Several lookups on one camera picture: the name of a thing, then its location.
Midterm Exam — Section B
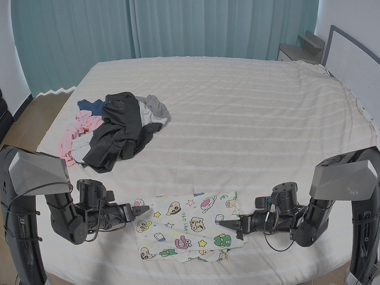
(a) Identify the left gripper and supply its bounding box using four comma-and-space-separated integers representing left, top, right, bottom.
99, 203, 135, 230

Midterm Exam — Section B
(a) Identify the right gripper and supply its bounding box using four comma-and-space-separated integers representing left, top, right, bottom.
218, 212, 270, 241

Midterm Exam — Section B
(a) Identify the white printed pyjama top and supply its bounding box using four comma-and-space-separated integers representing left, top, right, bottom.
134, 190, 249, 263

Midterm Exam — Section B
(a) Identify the pile of clothes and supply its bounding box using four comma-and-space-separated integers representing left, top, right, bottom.
58, 91, 171, 174

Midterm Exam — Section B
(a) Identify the bed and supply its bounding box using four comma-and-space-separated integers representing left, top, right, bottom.
36, 25, 380, 282

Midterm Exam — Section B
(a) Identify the black low cabinet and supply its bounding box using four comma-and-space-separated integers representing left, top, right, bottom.
0, 88, 14, 142

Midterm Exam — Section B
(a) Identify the blue-green curtain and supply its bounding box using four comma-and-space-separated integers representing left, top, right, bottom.
128, 0, 323, 61
10, 0, 138, 96

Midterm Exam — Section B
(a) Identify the grey bedside table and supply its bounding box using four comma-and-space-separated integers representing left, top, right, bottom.
278, 30, 326, 63

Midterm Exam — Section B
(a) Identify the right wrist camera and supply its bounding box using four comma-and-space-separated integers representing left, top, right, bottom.
254, 197, 271, 211

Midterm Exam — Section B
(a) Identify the black cable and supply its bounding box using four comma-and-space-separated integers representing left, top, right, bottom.
263, 228, 297, 252
84, 218, 100, 244

